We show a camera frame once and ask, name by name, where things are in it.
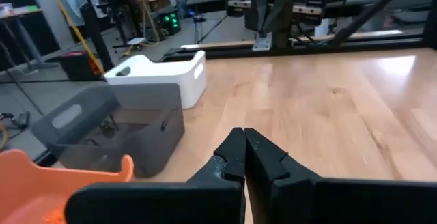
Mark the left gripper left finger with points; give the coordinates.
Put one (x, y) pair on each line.
(153, 203)

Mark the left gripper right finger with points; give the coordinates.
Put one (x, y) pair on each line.
(341, 203)

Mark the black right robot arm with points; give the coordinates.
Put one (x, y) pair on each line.
(276, 9)

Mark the grey plastic bin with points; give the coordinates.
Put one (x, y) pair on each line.
(147, 142)

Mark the orange plastic bin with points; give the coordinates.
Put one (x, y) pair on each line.
(34, 190)

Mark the white plastic bin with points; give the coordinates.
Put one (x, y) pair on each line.
(164, 73)

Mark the black power brick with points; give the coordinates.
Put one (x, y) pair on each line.
(22, 119)

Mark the red black equipment case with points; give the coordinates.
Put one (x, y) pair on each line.
(80, 65)

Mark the black computer green lights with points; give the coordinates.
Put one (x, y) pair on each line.
(169, 20)

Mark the black desk support bar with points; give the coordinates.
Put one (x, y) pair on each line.
(372, 10)

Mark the grey metal table legs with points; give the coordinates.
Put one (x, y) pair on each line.
(24, 39)

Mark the black aluminium table frame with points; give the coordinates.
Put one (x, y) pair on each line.
(307, 48)

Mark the black metal post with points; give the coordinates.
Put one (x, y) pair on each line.
(97, 36)

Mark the grey metal arm base plate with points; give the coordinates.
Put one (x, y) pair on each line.
(263, 43)

